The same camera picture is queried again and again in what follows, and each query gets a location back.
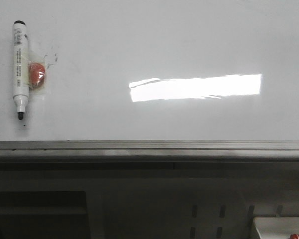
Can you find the red round magnet with tape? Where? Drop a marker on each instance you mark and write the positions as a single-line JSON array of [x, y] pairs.
[[37, 73]]

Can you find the white whiteboard marker pen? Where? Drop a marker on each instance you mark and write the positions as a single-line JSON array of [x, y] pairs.
[[20, 68]]

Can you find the white whiteboard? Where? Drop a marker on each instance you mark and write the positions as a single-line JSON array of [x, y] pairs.
[[156, 70]]

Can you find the small red object in bin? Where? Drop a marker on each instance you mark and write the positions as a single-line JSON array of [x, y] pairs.
[[294, 236]]

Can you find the grey aluminium whiteboard tray rail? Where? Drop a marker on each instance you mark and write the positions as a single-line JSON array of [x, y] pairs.
[[106, 151]]

